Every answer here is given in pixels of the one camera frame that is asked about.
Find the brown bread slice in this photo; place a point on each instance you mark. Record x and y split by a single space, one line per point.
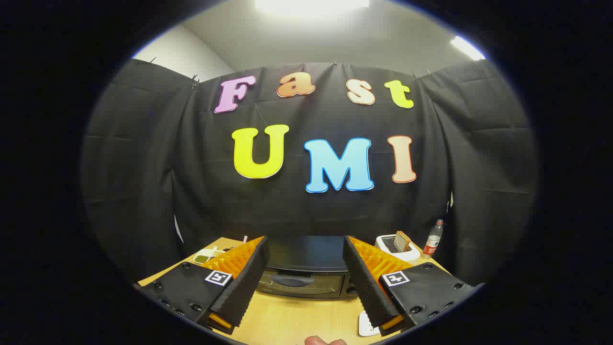
402 241

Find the white pop-up toaster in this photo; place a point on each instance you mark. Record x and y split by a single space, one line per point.
383 242

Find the black toaster oven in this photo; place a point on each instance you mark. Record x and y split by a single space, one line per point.
306 254

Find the white square plate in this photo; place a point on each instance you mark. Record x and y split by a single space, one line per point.
366 326

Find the white divided dish of beans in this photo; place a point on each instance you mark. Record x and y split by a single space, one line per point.
203 258

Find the large ceiling light panel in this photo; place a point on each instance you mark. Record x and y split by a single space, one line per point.
311 5

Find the clear water bottle red label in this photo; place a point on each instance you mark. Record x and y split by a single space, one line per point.
433 239

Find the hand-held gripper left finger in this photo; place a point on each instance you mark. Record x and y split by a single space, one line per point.
249 282

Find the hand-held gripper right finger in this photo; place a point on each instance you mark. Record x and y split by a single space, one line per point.
366 287

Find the small ceiling light panel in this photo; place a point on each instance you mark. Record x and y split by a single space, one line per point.
467 48

